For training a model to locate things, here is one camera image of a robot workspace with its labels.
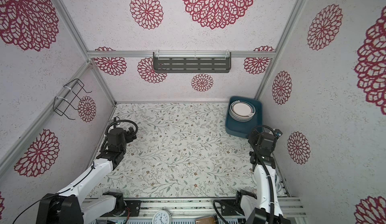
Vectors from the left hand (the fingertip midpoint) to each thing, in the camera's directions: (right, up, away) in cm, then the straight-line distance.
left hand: (123, 132), depth 85 cm
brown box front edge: (+47, -38, -18) cm, 63 cm away
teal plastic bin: (+73, 0, +14) cm, 75 cm away
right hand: (+75, 0, -5) cm, 75 cm away
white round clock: (+25, -37, -17) cm, 48 cm away
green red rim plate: (+75, +13, +23) cm, 79 cm away
